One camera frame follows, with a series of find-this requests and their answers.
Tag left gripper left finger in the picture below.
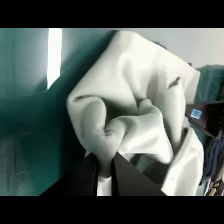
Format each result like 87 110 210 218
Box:
41 153 100 197

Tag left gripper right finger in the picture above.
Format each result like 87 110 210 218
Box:
111 152 167 197

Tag white shirt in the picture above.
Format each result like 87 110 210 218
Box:
65 29 205 197

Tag blue garment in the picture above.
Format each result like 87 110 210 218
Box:
203 132 224 178

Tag teal garment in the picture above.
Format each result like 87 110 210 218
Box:
194 64 224 104

